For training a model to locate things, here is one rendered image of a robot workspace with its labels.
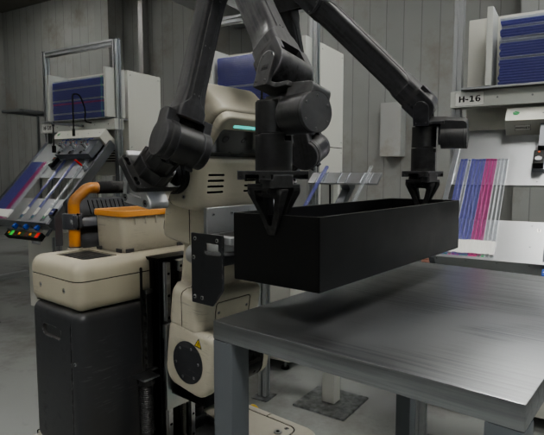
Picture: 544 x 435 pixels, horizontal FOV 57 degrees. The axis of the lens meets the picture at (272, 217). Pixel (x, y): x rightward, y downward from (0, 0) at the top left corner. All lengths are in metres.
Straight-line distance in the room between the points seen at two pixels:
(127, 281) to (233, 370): 0.63
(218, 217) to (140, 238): 0.34
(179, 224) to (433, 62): 5.05
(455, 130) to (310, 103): 0.59
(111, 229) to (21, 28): 9.37
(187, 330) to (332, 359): 0.63
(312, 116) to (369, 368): 0.34
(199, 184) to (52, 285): 0.49
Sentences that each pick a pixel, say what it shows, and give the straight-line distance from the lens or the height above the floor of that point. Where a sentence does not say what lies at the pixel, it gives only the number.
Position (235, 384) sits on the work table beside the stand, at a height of 0.70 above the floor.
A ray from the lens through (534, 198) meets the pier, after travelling 5.52.
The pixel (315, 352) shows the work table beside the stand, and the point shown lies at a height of 0.79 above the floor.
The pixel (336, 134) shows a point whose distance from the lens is 2.98.
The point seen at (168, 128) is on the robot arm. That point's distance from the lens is 0.98.
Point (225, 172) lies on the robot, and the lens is 1.20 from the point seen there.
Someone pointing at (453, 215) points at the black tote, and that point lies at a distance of 1.21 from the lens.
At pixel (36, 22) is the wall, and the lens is 10.35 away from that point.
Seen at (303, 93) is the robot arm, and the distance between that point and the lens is 0.71.
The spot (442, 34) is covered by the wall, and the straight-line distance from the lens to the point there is 6.11.
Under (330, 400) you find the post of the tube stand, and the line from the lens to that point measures 2.38.
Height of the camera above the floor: 1.03
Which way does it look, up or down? 5 degrees down
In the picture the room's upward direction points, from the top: straight up
